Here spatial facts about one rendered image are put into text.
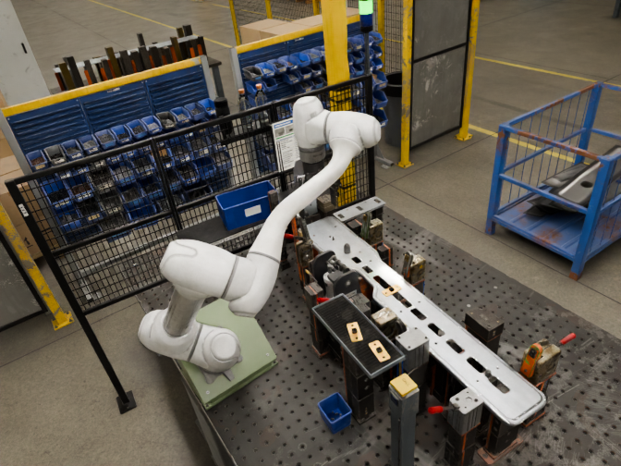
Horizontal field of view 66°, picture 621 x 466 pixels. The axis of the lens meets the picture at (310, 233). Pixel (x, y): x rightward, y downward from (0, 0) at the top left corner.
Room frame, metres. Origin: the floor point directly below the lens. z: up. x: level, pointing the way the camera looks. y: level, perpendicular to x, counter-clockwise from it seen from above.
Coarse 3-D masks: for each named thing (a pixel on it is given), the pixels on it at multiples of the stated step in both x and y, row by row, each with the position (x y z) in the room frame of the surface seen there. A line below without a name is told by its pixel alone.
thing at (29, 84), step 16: (0, 0) 7.21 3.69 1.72; (0, 16) 7.17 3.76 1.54; (16, 16) 7.27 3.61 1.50; (0, 32) 7.13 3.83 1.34; (16, 32) 7.22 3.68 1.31; (0, 48) 7.09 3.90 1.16; (16, 48) 7.18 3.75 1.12; (0, 64) 7.05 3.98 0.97; (16, 64) 7.14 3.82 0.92; (32, 64) 7.24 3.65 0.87; (0, 80) 7.00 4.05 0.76; (16, 80) 7.09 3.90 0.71; (32, 80) 7.20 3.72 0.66; (16, 96) 7.05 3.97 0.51; (32, 96) 7.15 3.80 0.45
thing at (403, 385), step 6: (396, 378) 0.93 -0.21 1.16; (402, 378) 0.93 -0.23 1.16; (408, 378) 0.92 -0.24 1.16; (390, 384) 0.92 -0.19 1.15; (396, 384) 0.91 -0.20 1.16; (402, 384) 0.91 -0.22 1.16; (408, 384) 0.90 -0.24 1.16; (414, 384) 0.90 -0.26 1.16; (396, 390) 0.89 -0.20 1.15; (402, 390) 0.88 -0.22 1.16; (408, 390) 0.88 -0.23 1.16; (402, 396) 0.87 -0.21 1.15
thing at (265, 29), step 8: (352, 8) 5.71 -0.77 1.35; (312, 16) 5.58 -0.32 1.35; (320, 16) 5.53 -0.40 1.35; (248, 24) 5.57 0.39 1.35; (256, 24) 5.52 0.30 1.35; (264, 24) 5.46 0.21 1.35; (272, 24) 5.42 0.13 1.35; (280, 24) 5.37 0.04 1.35; (288, 24) 5.31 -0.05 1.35; (296, 24) 5.27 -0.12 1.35; (304, 24) 5.21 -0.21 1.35; (312, 24) 5.17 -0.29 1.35; (320, 24) 5.16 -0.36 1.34; (248, 32) 5.40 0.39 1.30; (256, 32) 5.26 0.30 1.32; (264, 32) 5.11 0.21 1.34; (272, 32) 5.02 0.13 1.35; (280, 32) 4.97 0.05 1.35; (248, 40) 5.43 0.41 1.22; (256, 40) 5.28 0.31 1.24
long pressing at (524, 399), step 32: (320, 224) 2.06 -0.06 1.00; (352, 256) 1.76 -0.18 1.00; (384, 288) 1.51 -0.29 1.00; (416, 320) 1.31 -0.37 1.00; (448, 320) 1.29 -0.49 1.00; (448, 352) 1.13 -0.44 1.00; (480, 352) 1.12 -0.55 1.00; (480, 384) 0.99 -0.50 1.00; (512, 384) 0.97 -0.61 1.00; (512, 416) 0.85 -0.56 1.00
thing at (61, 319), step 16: (0, 208) 2.66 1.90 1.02; (0, 224) 2.64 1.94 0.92; (0, 240) 2.63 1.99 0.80; (16, 240) 2.65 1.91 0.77; (0, 256) 2.62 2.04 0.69; (16, 256) 2.66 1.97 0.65; (0, 272) 2.60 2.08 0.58; (16, 272) 2.63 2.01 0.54; (32, 272) 2.65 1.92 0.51; (0, 288) 2.58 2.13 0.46; (16, 288) 2.62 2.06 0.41; (32, 288) 2.64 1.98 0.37; (48, 288) 2.67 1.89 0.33; (0, 304) 2.55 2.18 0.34; (16, 304) 2.59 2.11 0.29; (32, 304) 2.63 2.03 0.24; (48, 304) 2.65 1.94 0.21; (0, 320) 2.53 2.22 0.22; (16, 320) 2.56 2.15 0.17; (64, 320) 2.67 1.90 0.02
